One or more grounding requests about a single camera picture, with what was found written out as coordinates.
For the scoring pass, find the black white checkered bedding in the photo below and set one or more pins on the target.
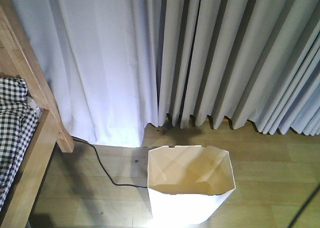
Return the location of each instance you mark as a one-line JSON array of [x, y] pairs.
[[18, 122]]

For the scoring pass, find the white curtain panel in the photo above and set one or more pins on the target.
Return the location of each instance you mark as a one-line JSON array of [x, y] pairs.
[[99, 59]]

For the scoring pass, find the light blue pleated curtain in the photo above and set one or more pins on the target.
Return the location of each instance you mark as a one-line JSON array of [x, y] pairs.
[[244, 60]]

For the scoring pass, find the white plastic trash bin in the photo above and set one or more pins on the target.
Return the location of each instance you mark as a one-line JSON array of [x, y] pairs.
[[187, 183]]

